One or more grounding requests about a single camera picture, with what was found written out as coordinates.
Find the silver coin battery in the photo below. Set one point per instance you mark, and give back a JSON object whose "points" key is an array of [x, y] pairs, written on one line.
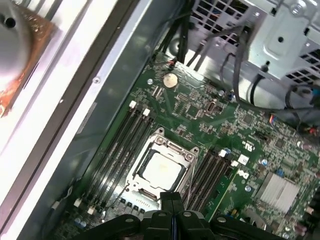
{"points": [[170, 80]]}

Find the white motherboard label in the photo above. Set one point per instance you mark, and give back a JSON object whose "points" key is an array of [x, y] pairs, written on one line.
{"points": [[243, 159]]}

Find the black open PC case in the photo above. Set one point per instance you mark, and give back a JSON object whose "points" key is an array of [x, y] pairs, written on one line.
{"points": [[120, 82]]}

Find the silver chipset heatsink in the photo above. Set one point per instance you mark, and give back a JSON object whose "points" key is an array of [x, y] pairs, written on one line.
{"points": [[277, 192]]}

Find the grey perforated drive cage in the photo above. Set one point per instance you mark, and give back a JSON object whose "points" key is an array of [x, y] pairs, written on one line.
{"points": [[282, 40]]}

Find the internal USB port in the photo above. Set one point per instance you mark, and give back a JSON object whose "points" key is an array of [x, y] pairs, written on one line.
{"points": [[211, 107]]}

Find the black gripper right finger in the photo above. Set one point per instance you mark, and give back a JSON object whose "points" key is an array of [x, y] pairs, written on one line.
{"points": [[178, 212]]}

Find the RAM slot white clips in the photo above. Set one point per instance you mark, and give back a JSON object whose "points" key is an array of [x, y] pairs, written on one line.
{"points": [[222, 153], [146, 112], [234, 163], [132, 105]]}

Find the silver CPU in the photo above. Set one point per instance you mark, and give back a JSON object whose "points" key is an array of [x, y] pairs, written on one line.
{"points": [[162, 171]]}

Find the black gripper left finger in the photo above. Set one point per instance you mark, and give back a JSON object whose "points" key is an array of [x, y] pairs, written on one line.
{"points": [[166, 212]]}

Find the RAM slot black clips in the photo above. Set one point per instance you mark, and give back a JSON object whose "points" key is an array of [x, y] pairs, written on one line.
{"points": [[125, 164], [111, 157], [199, 180], [214, 180]]}

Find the thin metal locking lever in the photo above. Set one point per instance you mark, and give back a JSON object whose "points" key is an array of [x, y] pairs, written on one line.
{"points": [[118, 196], [192, 178]]}

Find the case wall sticker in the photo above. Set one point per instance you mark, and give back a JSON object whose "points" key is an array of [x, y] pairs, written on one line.
{"points": [[87, 117]]}

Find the brown square base plate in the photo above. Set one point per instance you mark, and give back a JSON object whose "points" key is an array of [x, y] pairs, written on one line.
{"points": [[42, 37]]}

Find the green motherboard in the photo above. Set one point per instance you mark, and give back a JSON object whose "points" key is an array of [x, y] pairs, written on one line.
{"points": [[212, 130]]}

